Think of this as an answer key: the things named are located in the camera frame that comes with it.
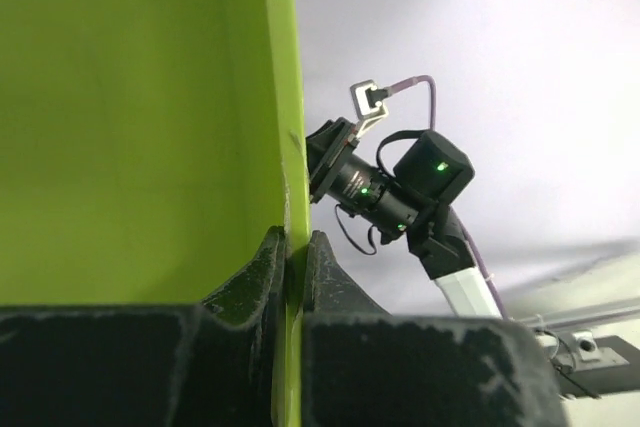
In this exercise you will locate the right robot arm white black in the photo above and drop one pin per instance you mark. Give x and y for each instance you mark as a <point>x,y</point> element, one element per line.
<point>413,200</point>

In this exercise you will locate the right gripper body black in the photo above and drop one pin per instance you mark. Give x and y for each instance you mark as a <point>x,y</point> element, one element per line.
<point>327,150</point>

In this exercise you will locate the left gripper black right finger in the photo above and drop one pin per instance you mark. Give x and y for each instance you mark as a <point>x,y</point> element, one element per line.
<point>361,366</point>

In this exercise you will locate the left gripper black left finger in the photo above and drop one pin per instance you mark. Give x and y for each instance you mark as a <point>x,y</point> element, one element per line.
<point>208,363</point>

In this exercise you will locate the green plastic basin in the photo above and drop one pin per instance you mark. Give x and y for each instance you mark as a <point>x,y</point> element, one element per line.
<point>147,146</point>

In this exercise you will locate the aluminium rail frame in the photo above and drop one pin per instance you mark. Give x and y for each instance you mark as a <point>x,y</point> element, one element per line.
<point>588,365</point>

